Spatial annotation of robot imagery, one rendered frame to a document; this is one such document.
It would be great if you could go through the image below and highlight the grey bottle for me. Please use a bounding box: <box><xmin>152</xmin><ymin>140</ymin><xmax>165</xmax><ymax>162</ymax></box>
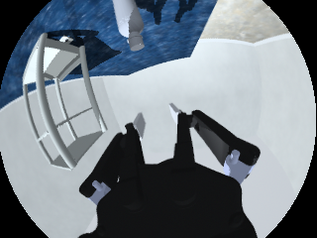
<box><xmin>113</xmin><ymin>0</ymin><xmax>145</xmax><ymax>51</ymax></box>

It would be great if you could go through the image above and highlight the white open shelving unit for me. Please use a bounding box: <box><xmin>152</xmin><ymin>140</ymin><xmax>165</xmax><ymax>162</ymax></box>
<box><xmin>23</xmin><ymin>33</ymin><xmax>108</xmax><ymax>171</ymax></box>

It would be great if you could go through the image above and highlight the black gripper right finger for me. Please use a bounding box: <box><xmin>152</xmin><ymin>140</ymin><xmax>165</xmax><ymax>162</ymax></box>
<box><xmin>167</xmin><ymin>103</ymin><xmax>261</xmax><ymax>205</ymax></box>

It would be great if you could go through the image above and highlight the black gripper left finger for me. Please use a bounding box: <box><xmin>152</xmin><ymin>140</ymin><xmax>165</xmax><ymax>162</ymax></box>
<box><xmin>79</xmin><ymin>112</ymin><xmax>146</xmax><ymax>210</ymax></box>

